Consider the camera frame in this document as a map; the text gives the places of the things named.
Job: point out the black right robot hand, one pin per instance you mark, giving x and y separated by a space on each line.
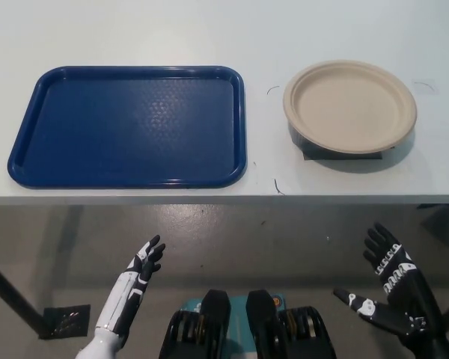
408 299

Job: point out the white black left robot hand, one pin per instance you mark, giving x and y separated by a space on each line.
129 284

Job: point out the beige round paper plate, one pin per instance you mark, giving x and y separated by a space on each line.
349 106

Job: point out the blue plastic serving tray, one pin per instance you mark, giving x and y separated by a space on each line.
127 127

